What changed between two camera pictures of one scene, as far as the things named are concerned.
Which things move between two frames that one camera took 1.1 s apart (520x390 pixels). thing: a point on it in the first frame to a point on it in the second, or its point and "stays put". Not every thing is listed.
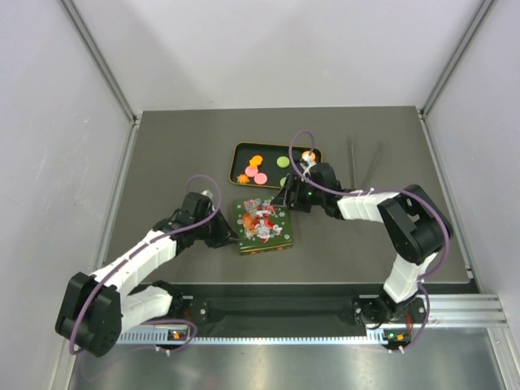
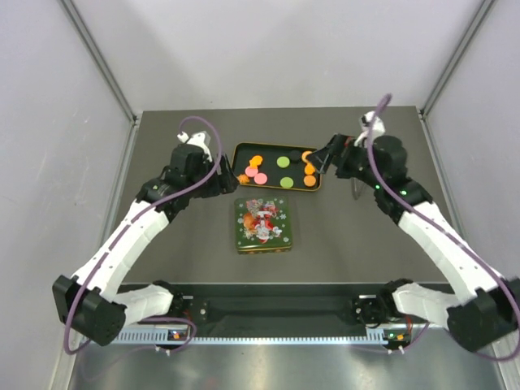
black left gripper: x=224 y=236 to x=223 y=184
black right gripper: x=293 y=184 to x=341 y=146
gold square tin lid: x=261 y=226 stays put
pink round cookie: x=250 y=172 stays put
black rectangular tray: x=264 y=164 stays put
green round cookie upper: x=283 y=162 stays put
